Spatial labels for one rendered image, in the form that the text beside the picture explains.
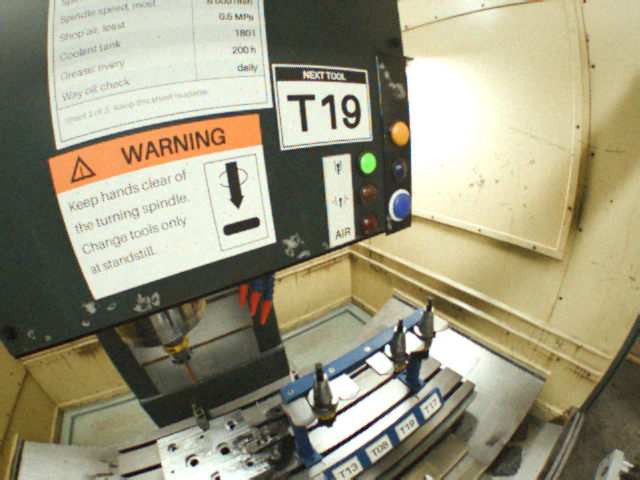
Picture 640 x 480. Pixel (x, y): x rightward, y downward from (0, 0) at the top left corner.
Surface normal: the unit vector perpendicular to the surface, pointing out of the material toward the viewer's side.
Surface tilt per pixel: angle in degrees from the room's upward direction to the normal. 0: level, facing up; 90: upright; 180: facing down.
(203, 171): 90
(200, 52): 90
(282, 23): 90
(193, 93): 90
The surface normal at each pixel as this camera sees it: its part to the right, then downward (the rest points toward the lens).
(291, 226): 0.54, 0.27
